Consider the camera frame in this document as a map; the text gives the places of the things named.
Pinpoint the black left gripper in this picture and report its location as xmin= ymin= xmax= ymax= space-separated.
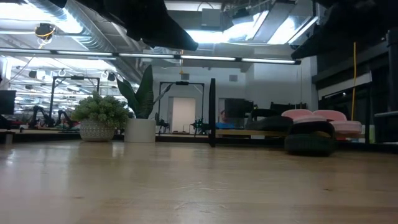
xmin=77 ymin=0 xmax=199 ymax=52

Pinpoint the pink rubber slide sandal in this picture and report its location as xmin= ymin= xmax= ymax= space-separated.
xmin=312 ymin=110 xmax=363 ymax=135
xmin=281 ymin=108 xmax=330 ymax=124

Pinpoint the long ceiling light bar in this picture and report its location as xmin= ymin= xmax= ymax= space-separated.
xmin=0 ymin=47 xmax=302 ymax=65

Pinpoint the snake plant white pot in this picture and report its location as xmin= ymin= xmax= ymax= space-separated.
xmin=114 ymin=64 xmax=175 ymax=143

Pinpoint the person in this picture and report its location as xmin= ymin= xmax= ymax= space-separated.
xmin=216 ymin=109 xmax=236 ymax=130

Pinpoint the bushy plant patterned pot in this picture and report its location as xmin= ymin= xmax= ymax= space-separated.
xmin=70 ymin=91 xmax=130 ymax=142

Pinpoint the black leaning panel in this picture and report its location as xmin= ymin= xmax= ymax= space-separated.
xmin=269 ymin=101 xmax=308 ymax=111

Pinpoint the black desk screen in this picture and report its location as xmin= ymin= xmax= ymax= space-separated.
xmin=0 ymin=90 xmax=17 ymax=115

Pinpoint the black metal frame stand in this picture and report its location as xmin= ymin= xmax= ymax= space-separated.
xmin=49 ymin=75 xmax=101 ymax=119
xmin=157 ymin=80 xmax=205 ymax=128

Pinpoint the black camera pole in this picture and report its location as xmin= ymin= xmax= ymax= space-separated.
xmin=208 ymin=77 xmax=371 ymax=147

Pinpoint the black wall monitor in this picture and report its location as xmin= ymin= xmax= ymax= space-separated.
xmin=224 ymin=98 xmax=255 ymax=119

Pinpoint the black ceiling cable reel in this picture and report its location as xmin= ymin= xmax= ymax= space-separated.
xmin=34 ymin=22 xmax=57 ymax=40

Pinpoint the thick yellow hanging cable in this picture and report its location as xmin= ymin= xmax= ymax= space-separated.
xmin=350 ymin=42 xmax=358 ymax=121

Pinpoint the black frame post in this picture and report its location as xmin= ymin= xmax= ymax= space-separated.
xmin=386 ymin=27 xmax=398 ymax=144

